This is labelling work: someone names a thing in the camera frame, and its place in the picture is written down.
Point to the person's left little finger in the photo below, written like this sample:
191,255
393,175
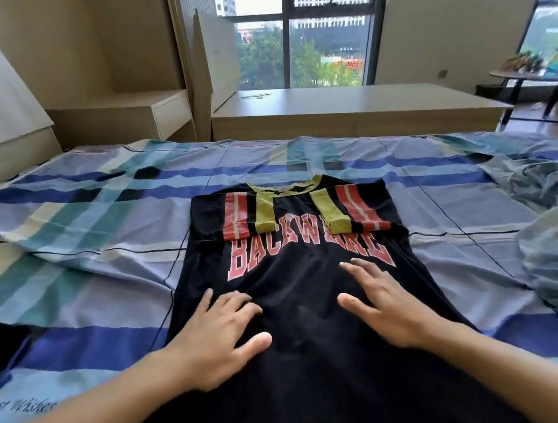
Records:
204,305

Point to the blue striped bed sheet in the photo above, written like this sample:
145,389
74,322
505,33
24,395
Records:
111,226

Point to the person's right middle finger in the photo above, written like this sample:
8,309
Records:
369,269

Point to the leaning wooden board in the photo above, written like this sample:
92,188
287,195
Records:
213,61

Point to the person's left thumb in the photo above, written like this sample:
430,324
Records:
253,346

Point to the black printed t-shirt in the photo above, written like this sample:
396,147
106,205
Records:
317,388

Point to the person's right hand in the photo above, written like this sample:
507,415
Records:
399,313

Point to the large black-framed window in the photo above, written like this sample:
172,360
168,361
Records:
289,28

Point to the beige wooden nightstand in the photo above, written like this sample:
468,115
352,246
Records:
120,118

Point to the low wooden cabinet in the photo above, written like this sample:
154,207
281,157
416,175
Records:
348,112

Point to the person's left hand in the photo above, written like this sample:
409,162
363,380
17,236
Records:
209,348

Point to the black-legged side table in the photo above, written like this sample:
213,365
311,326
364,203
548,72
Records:
518,77

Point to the person's right forearm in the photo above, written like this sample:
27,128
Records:
520,377

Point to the person's right thumb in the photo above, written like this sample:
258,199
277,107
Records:
353,305

